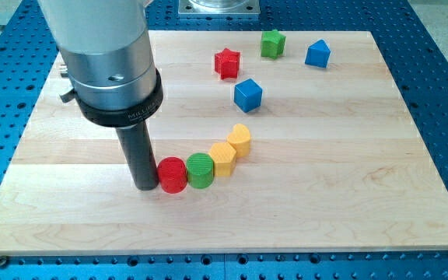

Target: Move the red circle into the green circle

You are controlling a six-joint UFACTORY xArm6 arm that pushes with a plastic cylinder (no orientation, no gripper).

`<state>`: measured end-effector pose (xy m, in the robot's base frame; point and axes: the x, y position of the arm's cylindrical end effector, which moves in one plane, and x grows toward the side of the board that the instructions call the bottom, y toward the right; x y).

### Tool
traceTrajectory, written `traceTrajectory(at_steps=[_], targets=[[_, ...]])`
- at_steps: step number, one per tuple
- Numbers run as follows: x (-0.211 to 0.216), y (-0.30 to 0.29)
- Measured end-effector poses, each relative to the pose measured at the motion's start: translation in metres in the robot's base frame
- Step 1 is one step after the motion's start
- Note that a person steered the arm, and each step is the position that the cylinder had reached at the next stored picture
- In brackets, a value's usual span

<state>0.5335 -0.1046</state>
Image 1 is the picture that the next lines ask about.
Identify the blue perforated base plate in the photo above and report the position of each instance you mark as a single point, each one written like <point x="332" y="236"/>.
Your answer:
<point x="417" y="64"/>

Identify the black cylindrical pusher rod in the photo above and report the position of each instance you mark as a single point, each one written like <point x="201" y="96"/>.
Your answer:
<point x="136" y="145"/>

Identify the yellow heart block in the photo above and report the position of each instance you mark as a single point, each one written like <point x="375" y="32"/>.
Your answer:
<point x="240" y="139"/>

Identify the blue cube block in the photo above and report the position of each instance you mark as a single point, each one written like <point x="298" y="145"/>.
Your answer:
<point x="247" y="95"/>

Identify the blue pentagon block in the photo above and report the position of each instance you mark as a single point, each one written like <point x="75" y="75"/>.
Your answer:
<point x="318" y="54"/>

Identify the green cylinder block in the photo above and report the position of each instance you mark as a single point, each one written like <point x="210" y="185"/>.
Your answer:
<point x="200" y="170"/>

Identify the red star block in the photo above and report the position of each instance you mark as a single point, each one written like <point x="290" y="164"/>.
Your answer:
<point x="227" y="63"/>

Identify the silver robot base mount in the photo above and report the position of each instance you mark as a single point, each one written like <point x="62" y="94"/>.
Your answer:
<point x="218" y="7"/>

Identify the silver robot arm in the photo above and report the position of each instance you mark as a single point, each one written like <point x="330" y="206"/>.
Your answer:
<point x="106" y="47"/>

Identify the wooden board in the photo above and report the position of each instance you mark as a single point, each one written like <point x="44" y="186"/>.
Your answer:
<point x="336" y="162"/>

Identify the green star block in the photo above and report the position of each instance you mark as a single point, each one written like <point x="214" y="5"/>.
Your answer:
<point x="272" y="44"/>

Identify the yellow hexagon block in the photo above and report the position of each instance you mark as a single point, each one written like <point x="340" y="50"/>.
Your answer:
<point x="224" y="159"/>

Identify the red cylinder block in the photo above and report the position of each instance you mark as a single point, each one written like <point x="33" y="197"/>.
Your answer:
<point x="172" y="174"/>

